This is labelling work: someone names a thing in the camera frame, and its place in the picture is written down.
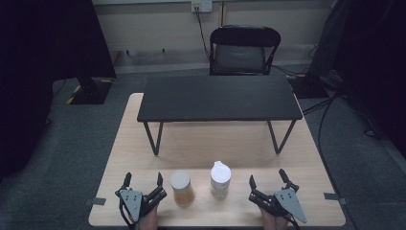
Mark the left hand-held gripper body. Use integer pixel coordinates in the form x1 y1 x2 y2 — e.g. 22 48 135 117
115 186 168 224

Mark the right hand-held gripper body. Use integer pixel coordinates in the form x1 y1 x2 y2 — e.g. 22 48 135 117
248 182 308 224

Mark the orange jar with white lid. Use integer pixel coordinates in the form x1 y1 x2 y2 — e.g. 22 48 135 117
169 170 196 207

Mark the white bottle with flip cap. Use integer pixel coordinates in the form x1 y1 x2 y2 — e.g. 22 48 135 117
209 160 233 200

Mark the black raised shelf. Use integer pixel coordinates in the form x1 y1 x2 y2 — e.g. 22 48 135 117
136 75 304 157

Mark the person's left hand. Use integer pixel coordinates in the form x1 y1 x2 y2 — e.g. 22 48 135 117
138 205 160 230

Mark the person's right hand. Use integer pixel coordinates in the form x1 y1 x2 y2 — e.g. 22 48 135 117
259 206 291 230

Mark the grey tape strip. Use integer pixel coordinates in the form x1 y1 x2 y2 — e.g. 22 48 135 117
323 192 349 206
83 196 107 207

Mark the black stand base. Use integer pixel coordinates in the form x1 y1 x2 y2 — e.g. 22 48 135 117
287 73 330 100
65 76 115 106

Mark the black folding chair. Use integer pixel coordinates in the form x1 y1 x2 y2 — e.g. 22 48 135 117
208 25 282 77

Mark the dark curtain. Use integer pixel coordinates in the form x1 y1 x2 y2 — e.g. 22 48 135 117
0 0 117 181
307 0 406 159

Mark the left hand-held gripper cable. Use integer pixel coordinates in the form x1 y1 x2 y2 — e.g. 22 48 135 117
118 196 137 230

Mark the hand-held gripper cable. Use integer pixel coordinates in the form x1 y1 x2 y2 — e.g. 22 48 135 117
281 214 302 230
118 196 137 230

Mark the right hand-held gripper cable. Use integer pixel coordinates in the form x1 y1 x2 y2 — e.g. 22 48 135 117
281 214 302 230

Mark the black floor cable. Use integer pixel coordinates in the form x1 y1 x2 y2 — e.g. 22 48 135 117
302 90 359 230

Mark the black wall socket cable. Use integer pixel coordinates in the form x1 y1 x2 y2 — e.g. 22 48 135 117
193 6 212 61

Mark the white wall socket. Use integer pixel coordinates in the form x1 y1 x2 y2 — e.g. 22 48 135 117
191 0 214 14

